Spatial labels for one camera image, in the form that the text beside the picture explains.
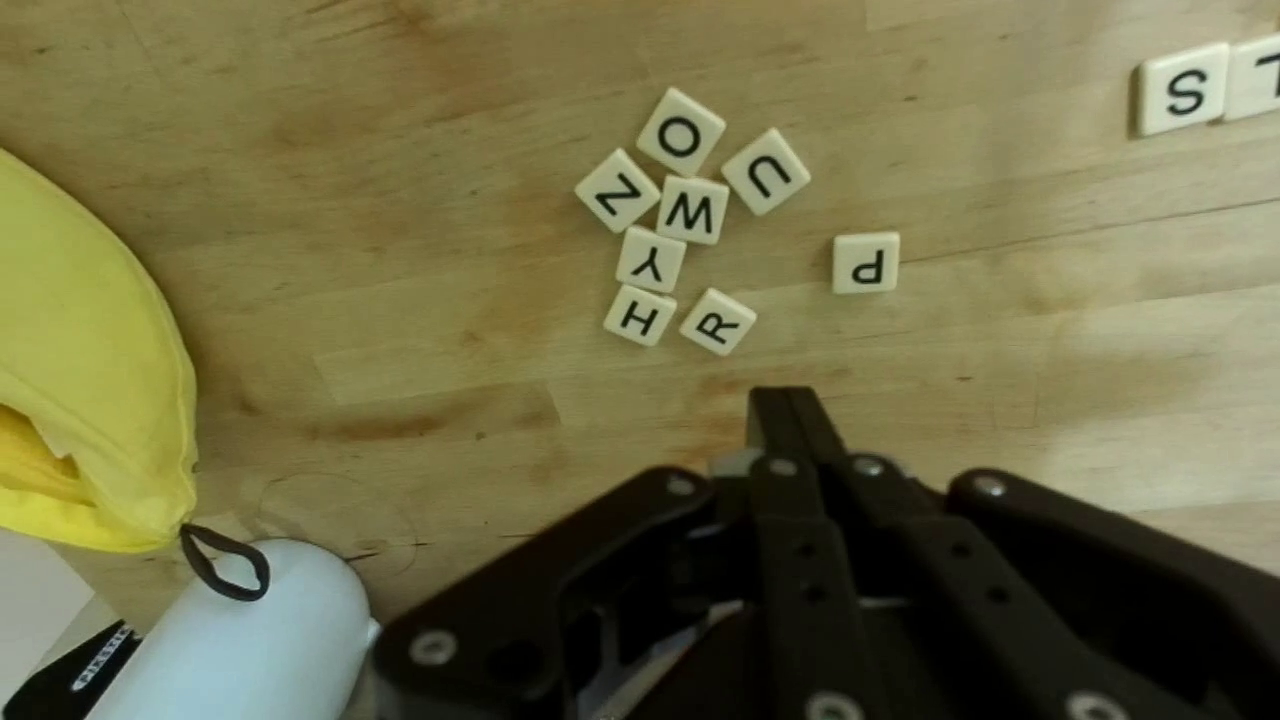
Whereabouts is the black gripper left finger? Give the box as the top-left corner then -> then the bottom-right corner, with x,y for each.
367,385 -> 890,720

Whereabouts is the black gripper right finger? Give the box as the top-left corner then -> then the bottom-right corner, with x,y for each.
797,385 -> 1280,720

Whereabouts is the white letter tile P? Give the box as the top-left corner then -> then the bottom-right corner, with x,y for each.
829,229 -> 902,298

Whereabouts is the white letter tile M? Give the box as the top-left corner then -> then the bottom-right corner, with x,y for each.
653,173 -> 737,248

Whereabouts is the white letter tile H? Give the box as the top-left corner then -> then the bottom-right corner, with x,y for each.
598,279 -> 681,351

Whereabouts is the white letter tile R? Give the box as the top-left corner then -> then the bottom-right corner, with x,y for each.
675,284 -> 759,360

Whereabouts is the white ceramic mug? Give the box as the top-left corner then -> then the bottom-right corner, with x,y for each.
85,535 -> 384,720

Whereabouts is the white letter tile U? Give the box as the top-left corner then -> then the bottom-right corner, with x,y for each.
714,123 -> 817,218

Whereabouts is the white letter tile O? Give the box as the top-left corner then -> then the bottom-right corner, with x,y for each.
631,85 -> 731,178

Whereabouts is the white letter tile L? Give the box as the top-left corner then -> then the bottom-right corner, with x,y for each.
1221,31 -> 1280,123

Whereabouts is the yellow fabric bag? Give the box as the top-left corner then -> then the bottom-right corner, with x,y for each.
0,143 -> 202,554

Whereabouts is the black strap loop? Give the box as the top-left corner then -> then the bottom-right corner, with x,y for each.
174,518 -> 276,603

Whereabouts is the black printed strap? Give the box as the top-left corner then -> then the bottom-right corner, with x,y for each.
0,616 -> 148,720

